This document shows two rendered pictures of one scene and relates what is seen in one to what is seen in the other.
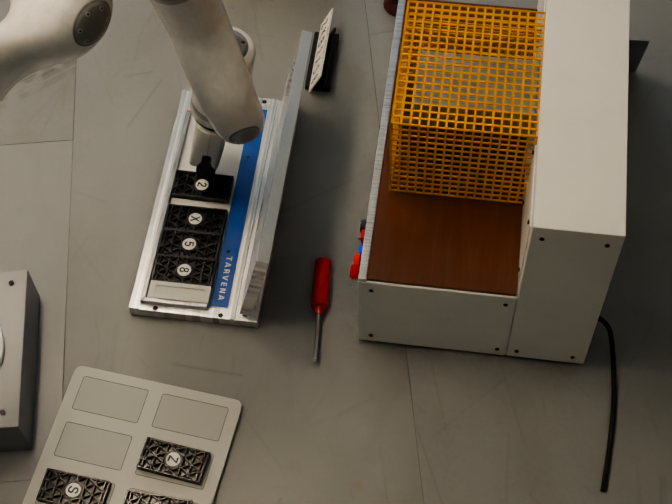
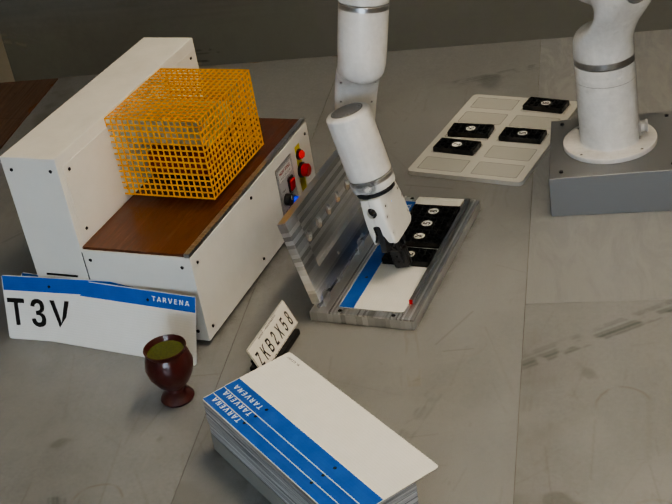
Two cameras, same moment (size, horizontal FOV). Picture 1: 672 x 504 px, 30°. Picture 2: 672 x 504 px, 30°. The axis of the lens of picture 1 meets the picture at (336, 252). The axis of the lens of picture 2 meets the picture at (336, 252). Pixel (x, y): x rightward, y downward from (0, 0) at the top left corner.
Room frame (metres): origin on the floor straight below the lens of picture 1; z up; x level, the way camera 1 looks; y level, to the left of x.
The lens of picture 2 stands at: (3.23, 0.69, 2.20)
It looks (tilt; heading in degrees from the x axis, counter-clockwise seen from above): 31 degrees down; 197
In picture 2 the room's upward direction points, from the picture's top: 10 degrees counter-clockwise
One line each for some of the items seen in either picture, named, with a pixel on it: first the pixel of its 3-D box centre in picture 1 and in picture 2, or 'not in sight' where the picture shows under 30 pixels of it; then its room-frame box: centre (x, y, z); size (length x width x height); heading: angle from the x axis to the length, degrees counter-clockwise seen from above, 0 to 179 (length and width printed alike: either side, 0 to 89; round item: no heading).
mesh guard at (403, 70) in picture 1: (467, 102); (186, 131); (1.14, -0.20, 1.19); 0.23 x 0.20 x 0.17; 170
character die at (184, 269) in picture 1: (184, 271); (433, 213); (1.03, 0.24, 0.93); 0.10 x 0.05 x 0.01; 80
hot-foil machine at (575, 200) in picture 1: (504, 194); (186, 156); (1.04, -0.26, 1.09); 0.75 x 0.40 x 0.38; 170
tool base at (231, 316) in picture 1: (218, 200); (399, 254); (1.17, 0.19, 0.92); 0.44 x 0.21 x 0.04; 170
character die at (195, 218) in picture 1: (195, 220); (419, 238); (1.13, 0.23, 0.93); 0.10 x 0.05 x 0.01; 80
